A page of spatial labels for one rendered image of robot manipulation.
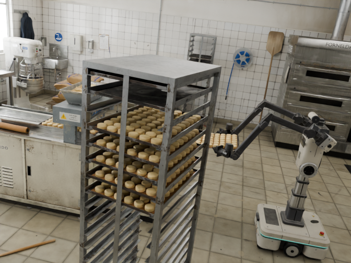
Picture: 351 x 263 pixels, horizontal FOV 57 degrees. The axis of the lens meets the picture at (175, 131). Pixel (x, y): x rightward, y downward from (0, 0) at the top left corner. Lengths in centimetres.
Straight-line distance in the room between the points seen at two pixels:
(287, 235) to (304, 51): 348
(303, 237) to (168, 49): 489
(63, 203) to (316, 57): 454
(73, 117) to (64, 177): 65
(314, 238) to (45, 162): 267
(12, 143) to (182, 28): 452
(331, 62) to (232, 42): 199
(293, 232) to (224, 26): 461
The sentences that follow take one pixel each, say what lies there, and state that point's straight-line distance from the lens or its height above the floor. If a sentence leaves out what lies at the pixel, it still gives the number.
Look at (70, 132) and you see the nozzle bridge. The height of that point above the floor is 95.
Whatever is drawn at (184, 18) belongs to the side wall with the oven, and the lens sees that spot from 699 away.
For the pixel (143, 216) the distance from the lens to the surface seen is 351.
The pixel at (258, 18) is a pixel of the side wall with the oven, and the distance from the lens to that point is 689.
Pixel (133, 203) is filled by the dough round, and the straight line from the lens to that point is 171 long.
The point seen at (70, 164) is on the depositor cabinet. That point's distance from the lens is 327.
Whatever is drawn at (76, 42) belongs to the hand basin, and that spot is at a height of 131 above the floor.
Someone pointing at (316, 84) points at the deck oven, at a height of 127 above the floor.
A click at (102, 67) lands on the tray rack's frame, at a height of 181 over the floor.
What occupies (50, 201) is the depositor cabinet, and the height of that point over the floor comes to 16.
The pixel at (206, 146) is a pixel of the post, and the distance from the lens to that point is 203.
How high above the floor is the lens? 205
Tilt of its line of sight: 19 degrees down
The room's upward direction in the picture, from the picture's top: 7 degrees clockwise
